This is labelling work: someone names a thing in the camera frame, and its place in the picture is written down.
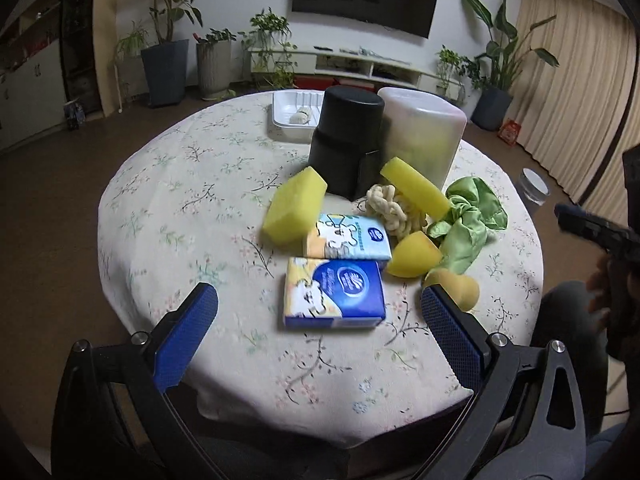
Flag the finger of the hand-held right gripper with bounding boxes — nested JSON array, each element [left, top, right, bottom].
[[554, 202, 637, 257]]

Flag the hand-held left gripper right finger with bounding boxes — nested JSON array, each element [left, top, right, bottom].
[[420, 284, 588, 480]]

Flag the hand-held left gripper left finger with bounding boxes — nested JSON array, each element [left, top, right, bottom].
[[50, 282, 221, 480]]

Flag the mustard egg makeup sponge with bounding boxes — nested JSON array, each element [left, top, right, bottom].
[[422, 268, 480, 312]]

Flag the green satin scrunchie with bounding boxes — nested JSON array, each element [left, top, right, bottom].
[[425, 176, 508, 275]]

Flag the dark blue tissue pack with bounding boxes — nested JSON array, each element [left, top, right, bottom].
[[280, 257, 387, 331]]

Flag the yellow rectangular sponge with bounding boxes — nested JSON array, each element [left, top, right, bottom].
[[262, 166, 328, 246], [380, 157, 452, 221]]

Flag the white plastic tray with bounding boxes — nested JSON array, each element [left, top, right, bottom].
[[271, 90, 327, 143]]

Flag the person's right hand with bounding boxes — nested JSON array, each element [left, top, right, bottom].
[[586, 255, 622, 313]]

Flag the small glass jar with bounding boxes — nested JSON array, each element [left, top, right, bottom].
[[517, 168, 550, 216]]

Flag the yellow egg makeup sponge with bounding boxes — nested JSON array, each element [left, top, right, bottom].
[[386, 232, 444, 279]]

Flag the red printed box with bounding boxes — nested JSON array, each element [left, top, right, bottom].
[[498, 119, 521, 147]]

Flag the beige curtain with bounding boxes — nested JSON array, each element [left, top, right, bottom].
[[507, 0, 640, 201]]

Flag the light blue tissue pack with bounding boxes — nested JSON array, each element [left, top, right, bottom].
[[306, 213, 392, 261]]

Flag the large-leaf plant in dark pot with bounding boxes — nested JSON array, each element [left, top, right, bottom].
[[460, 0, 560, 132]]

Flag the translucent plastic container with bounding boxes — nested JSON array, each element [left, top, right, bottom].
[[377, 87, 468, 188]]

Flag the small leafy potted plant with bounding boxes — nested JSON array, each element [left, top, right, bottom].
[[434, 45, 483, 106]]

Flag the black cylindrical container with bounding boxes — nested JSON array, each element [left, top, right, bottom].
[[307, 86, 386, 200]]

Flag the small blue floor item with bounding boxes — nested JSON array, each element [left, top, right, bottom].
[[64, 100, 86, 131]]

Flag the white television cabinet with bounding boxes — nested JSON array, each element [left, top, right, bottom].
[[250, 47, 463, 93]]

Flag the tall plant in blue pot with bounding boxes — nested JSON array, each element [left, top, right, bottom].
[[125, 0, 203, 108]]

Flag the plant in grey ribbed pot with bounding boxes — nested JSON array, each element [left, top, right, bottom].
[[191, 28, 237, 102]]

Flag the small spider plant on stand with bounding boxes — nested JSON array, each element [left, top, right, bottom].
[[115, 21, 151, 113]]

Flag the trailing pothos plant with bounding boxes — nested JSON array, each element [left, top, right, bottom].
[[239, 8, 297, 92]]

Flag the dark tall shelf unit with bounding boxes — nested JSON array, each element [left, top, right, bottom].
[[60, 0, 101, 116]]

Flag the cream knotted rope toy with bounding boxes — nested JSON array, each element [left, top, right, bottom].
[[359, 184, 430, 238]]

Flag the white wall cupboards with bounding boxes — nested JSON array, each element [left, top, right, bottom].
[[0, 0, 68, 153]]

